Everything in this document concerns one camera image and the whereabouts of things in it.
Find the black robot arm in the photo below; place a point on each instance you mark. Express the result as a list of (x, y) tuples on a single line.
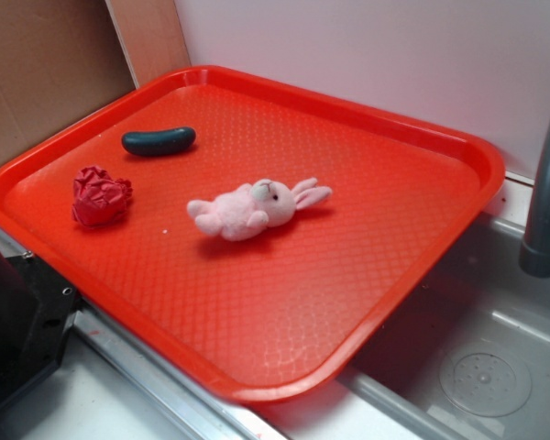
[(36, 314)]

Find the pink plush bunny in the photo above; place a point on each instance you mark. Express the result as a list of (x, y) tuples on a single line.
[(255, 207)]

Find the red plastic tray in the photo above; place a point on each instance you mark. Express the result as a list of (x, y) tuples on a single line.
[(274, 316)]

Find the dark green toy cucumber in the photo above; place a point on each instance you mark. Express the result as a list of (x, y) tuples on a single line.
[(159, 143)]

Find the red crumpled cloth ball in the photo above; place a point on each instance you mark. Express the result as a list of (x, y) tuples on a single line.
[(98, 198)]

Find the grey toy sink basin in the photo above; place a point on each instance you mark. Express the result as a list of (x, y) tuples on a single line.
[(466, 356)]

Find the brown cardboard panel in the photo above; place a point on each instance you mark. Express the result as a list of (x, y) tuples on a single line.
[(62, 60)]

